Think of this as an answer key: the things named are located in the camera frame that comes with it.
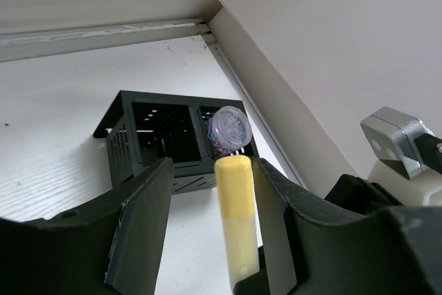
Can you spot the clear jar of paper clips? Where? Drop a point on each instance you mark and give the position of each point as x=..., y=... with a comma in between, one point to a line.
x=228, y=131

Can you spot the yellow highlighter pen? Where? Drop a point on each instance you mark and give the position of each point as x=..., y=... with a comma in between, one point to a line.
x=234, y=182

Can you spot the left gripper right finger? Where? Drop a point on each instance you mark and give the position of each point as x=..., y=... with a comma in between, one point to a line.
x=357, y=241

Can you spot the black two-compartment organizer box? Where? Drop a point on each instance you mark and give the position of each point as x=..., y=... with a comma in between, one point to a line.
x=140, y=128

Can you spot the aluminium rail right side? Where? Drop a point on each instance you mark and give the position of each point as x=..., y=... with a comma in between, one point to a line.
x=267, y=144

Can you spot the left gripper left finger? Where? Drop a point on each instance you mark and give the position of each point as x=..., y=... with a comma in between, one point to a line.
x=111, y=244

